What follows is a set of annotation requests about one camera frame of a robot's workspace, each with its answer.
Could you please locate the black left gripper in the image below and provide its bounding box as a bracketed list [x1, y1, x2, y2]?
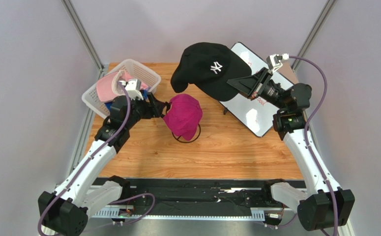
[125, 92, 166, 130]

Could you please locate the magenta baseball cap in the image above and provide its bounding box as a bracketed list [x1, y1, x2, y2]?
[163, 94, 203, 135]

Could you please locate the black NY baseball cap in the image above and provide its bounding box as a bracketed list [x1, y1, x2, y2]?
[171, 42, 252, 102]

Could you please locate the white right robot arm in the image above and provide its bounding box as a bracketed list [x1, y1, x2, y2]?
[227, 68, 355, 231]

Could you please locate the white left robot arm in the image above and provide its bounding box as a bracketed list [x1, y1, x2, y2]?
[37, 92, 170, 236]

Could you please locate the white plastic basket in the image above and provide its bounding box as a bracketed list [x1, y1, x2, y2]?
[82, 59, 161, 118]

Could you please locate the white dry-erase board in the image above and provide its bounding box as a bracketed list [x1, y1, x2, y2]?
[220, 42, 298, 137]

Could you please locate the blue cap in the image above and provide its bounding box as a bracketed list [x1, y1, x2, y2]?
[104, 89, 148, 112]

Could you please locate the light pink cap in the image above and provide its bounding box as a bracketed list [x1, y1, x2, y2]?
[96, 70, 149, 103]

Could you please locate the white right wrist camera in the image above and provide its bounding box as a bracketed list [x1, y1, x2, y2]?
[266, 53, 289, 74]

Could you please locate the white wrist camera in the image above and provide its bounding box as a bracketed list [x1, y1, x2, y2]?
[117, 79, 144, 100]
[266, 53, 289, 74]

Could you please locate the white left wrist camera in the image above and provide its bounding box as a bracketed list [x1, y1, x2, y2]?
[117, 79, 144, 100]

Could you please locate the black wire hat stand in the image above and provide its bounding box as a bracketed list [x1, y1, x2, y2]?
[171, 124, 202, 144]

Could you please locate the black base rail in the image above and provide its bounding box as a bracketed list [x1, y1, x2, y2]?
[94, 178, 294, 221]

